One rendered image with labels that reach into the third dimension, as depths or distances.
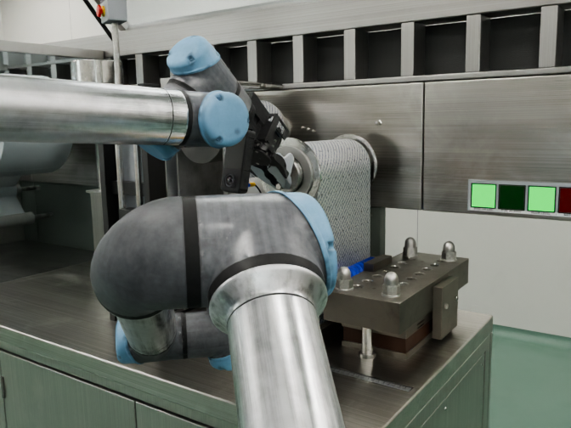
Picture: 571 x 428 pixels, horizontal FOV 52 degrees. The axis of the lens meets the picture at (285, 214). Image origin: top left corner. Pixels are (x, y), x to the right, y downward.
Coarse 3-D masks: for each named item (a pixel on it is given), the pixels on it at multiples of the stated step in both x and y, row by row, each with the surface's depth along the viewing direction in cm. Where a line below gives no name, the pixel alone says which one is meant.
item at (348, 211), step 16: (336, 192) 122; (352, 192) 128; (368, 192) 134; (336, 208) 123; (352, 208) 128; (368, 208) 135; (336, 224) 123; (352, 224) 129; (368, 224) 136; (336, 240) 124; (352, 240) 130; (368, 240) 136; (336, 256) 124; (352, 256) 130; (368, 256) 137
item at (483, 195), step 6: (474, 186) 129; (480, 186) 129; (486, 186) 128; (492, 186) 127; (474, 192) 130; (480, 192) 129; (486, 192) 128; (492, 192) 127; (474, 198) 130; (480, 198) 129; (486, 198) 128; (492, 198) 128; (474, 204) 130; (480, 204) 129; (486, 204) 128; (492, 204) 128
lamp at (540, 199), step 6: (534, 192) 122; (540, 192) 122; (546, 192) 121; (552, 192) 120; (534, 198) 123; (540, 198) 122; (546, 198) 121; (552, 198) 121; (534, 204) 123; (540, 204) 122; (546, 204) 121; (552, 204) 121; (534, 210) 123; (540, 210) 122; (546, 210) 122; (552, 210) 121
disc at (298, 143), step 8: (280, 144) 118; (288, 144) 117; (296, 144) 116; (304, 144) 115; (304, 152) 115; (312, 152) 114; (312, 160) 115; (312, 168) 115; (320, 176) 114; (264, 184) 122; (312, 184) 115; (312, 192) 116
